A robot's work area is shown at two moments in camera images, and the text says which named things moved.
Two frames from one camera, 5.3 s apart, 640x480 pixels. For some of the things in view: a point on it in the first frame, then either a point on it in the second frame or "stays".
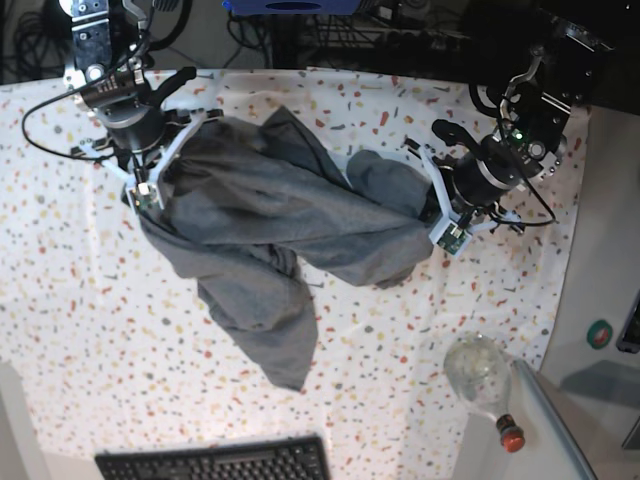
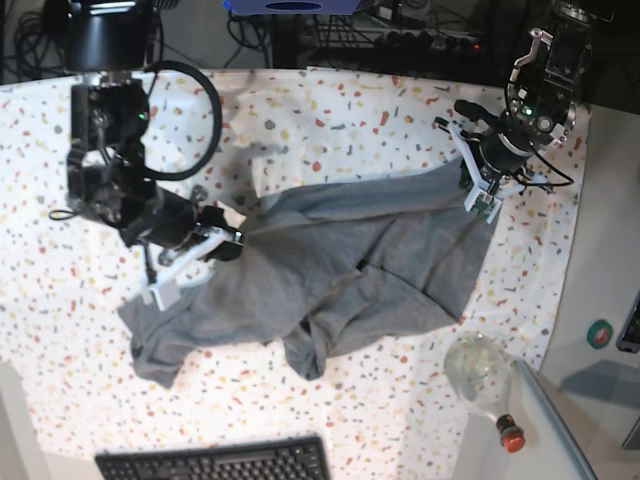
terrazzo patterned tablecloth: x=105 y=335 stays
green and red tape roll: x=599 y=334 stays
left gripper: x=131 y=109 -> x=165 y=219
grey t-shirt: x=249 y=202 -> x=328 y=275
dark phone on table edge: x=629 y=338 stays
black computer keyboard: x=301 y=459 stays
